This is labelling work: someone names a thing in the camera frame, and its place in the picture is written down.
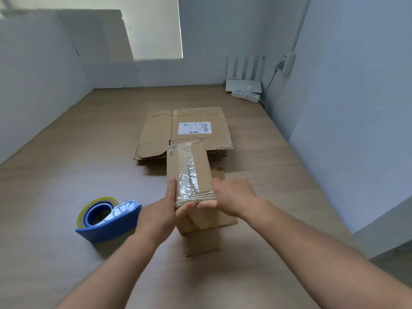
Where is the clear yellowish tape roll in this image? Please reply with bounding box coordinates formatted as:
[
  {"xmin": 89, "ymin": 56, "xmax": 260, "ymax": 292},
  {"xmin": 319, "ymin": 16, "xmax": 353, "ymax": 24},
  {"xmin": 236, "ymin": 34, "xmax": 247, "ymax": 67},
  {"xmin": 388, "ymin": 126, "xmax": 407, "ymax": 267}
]
[{"xmin": 76, "ymin": 196, "xmax": 120, "ymax": 230}]

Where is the bright window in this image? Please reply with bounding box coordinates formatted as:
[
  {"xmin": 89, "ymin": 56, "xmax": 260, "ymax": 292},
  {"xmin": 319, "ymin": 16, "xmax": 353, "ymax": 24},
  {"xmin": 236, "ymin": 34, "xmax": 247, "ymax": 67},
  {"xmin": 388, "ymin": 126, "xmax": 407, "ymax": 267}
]
[{"xmin": 6, "ymin": 0, "xmax": 183, "ymax": 61}]

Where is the white power strip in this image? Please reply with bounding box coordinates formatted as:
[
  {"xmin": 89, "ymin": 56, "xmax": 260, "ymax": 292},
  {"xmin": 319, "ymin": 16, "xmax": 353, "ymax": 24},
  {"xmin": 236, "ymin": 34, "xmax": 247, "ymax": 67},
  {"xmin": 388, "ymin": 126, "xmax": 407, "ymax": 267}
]
[{"xmin": 230, "ymin": 89, "xmax": 261, "ymax": 103}]

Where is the person's right forearm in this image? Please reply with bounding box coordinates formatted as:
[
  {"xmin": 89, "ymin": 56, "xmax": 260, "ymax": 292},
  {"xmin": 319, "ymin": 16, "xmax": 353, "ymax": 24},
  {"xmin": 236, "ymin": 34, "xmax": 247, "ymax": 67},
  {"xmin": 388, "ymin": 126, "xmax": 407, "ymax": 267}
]
[{"xmin": 249, "ymin": 199, "xmax": 412, "ymax": 309}]

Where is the person's left hand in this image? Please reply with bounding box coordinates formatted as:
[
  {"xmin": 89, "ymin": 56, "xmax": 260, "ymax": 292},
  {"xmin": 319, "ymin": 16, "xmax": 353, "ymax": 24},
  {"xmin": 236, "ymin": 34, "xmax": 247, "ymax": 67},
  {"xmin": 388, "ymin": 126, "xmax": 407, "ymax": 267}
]
[{"xmin": 133, "ymin": 176, "xmax": 197, "ymax": 248}]

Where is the person's right hand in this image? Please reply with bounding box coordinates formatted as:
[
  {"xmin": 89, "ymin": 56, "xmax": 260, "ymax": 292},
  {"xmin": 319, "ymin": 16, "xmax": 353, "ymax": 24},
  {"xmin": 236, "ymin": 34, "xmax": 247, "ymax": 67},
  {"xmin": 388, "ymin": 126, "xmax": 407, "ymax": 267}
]
[{"xmin": 197, "ymin": 178, "xmax": 268, "ymax": 222}]

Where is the person's left forearm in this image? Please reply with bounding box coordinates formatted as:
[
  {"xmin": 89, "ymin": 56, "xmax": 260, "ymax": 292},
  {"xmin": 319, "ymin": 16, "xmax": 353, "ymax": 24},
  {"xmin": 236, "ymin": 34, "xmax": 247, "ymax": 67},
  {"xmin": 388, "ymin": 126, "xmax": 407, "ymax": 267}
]
[{"xmin": 55, "ymin": 234, "xmax": 161, "ymax": 309}]

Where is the white-labelled cardboard box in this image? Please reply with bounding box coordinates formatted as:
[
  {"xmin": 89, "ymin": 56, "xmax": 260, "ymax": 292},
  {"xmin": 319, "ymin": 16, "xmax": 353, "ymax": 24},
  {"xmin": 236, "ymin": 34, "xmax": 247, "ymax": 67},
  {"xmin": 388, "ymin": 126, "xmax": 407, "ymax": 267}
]
[{"xmin": 166, "ymin": 139, "xmax": 238, "ymax": 257}]

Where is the stack of cardboard boxes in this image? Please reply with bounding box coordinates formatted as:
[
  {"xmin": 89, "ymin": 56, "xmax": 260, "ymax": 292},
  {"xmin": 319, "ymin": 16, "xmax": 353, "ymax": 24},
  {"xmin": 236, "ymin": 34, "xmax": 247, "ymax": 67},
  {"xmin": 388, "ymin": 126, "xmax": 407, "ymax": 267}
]
[{"xmin": 138, "ymin": 149, "xmax": 229, "ymax": 162}]

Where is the white router with antennas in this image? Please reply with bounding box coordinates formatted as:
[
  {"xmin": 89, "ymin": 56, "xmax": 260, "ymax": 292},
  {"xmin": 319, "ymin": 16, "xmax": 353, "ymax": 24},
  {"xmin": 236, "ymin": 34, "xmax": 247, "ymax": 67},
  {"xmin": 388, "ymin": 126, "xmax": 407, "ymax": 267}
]
[{"xmin": 224, "ymin": 55, "xmax": 266, "ymax": 94}]

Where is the tuck-flap cardboard box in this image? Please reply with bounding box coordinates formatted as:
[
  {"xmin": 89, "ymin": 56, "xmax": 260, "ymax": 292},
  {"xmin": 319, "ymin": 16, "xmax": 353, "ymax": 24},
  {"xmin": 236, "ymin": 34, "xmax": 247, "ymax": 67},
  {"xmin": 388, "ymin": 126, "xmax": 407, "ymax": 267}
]
[{"xmin": 133, "ymin": 107, "xmax": 234, "ymax": 161}]

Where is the white foam partition board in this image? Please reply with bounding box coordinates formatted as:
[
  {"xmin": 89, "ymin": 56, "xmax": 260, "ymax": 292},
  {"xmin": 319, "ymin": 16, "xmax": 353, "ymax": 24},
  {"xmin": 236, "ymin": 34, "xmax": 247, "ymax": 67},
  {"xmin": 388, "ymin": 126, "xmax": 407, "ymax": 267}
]
[{"xmin": 0, "ymin": 11, "xmax": 94, "ymax": 164}]

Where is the blue tape dispenser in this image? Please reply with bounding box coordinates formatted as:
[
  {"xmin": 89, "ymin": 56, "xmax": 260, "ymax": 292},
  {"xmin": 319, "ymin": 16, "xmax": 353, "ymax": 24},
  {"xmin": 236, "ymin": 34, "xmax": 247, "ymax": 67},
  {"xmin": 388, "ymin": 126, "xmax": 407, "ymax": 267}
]
[{"xmin": 75, "ymin": 199, "xmax": 142, "ymax": 244}]

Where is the grey power cable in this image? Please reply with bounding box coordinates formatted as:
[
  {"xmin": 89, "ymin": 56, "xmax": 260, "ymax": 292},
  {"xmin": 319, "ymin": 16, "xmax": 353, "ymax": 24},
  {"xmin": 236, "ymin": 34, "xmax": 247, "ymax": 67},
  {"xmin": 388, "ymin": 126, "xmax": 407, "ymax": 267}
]
[{"xmin": 261, "ymin": 61, "xmax": 286, "ymax": 110}]

